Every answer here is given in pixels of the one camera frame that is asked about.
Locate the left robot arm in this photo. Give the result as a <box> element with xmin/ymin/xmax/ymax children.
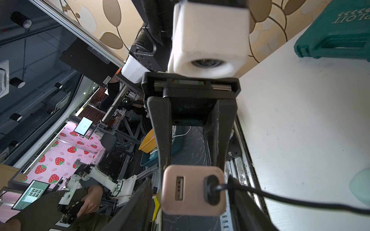
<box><xmin>122</xmin><ymin>1</ymin><xmax>250</xmax><ymax>172</ymax></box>

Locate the mint earbud case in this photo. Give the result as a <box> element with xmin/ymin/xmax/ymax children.
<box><xmin>349</xmin><ymin>168</ymin><xmax>370</xmax><ymax>207</ymax></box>

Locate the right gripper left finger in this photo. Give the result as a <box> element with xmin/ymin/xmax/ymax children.
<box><xmin>102</xmin><ymin>178</ymin><xmax>152</xmax><ymax>231</ymax></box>

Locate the person in dark shirt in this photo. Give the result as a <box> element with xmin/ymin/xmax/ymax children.
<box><xmin>1</xmin><ymin>185</ymin><xmax>112</xmax><ymax>231</ymax></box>

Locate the green tool case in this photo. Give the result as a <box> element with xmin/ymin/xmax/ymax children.
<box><xmin>294</xmin><ymin>1</ymin><xmax>370</xmax><ymax>61</ymax></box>

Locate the black charging cable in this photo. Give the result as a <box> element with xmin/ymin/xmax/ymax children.
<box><xmin>203</xmin><ymin>174</ymin><xmax>370</xmax><ymax>216</ymax></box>

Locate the dark green tray outside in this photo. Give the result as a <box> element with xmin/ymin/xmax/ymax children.
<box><xmin>140</xmin><ymin>151</ymin><xmax>158</xmax><ymax>167</ymax></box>

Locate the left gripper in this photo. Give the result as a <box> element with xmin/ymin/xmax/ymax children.
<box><xmin>142</xmin><ymin>73</ymin><xmax>241</xmax><ymax>179</ymax></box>

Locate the yellow tray outside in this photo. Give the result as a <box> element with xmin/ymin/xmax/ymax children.
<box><xmin>139</xmin><ymin>129</ymin><xmax>157</xmax><ymax>154</ymax></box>

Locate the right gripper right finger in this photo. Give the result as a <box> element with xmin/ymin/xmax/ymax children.
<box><xmin>227</xmin><ymin>175</ymin><xmax>277</xmax><ymax>231</ymax></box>

